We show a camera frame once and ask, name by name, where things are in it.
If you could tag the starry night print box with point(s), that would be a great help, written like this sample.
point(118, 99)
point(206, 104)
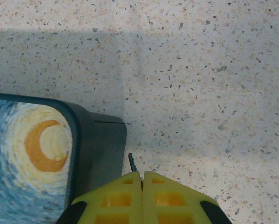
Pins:
point(36, 144)

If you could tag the small silver key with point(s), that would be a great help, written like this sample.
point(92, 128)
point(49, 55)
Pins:
point(131, 162)

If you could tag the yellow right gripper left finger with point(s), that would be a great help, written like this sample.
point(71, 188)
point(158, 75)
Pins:
point(120, 200)

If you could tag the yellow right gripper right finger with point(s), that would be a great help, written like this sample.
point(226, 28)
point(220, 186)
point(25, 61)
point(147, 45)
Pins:
point(167, 200)

